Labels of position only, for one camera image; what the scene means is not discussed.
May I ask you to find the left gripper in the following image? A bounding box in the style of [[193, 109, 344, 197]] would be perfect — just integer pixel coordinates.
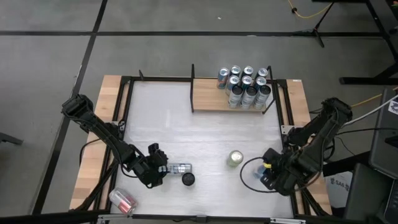
[[134, 142, 170, 189]]

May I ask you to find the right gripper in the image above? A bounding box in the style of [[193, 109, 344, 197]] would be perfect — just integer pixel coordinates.
[[260, 147, 301, 196]]

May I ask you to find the silver Celsius Arctic Vibe can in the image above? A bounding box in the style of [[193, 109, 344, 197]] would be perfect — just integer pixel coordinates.
[[252, 85, 272, 110], [165, 162, 193, 177], [241, 86, 259, 110], [228, 85, 244, 110], [181, 172, 196, 187]]

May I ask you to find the pink white beverage can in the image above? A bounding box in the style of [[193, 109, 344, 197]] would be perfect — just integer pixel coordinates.
[[108, 187, 139, 215]]

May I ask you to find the green Sanzo calamansi can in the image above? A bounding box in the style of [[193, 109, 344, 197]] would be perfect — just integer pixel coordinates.
[[226, 150, 244, 168]]

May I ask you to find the white printed box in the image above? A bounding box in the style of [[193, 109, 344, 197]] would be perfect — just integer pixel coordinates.
[[323, 175, 353, 210]]

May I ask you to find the grey desk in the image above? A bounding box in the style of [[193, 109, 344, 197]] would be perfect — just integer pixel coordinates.
[[368, 88, 398, 171]]

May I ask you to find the black keyboard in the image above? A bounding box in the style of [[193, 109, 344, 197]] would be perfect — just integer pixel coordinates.
[[382, 179, 398, 224]]

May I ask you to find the black tripod stand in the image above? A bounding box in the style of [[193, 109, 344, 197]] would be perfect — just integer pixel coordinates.
[[292, 0, 338, 49]]

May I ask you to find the black stand foot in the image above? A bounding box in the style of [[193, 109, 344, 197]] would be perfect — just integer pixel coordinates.
[[0, 131, 24, 146]]

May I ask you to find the thick black cable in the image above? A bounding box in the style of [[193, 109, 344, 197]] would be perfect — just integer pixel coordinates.
[[239, 156, 282, 194]]

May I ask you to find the wooden shelf with black frame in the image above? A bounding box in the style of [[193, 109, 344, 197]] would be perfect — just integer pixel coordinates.
[[190, 63, 276, 115]]

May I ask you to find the black aluminium rig frame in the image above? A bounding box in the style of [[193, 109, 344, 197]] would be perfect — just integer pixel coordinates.
[[70, 69, 333, 224]]

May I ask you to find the white cable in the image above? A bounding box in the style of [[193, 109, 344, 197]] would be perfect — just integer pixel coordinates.
[[341, 95, 398, 127]]

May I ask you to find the black desk leg frame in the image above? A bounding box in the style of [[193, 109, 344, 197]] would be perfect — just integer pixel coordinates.
[[310, 0, 398, 86]]

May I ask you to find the yellow cable with black plug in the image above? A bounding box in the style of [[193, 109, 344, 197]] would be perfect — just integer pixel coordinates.
[[287, 0, 334, 19]]

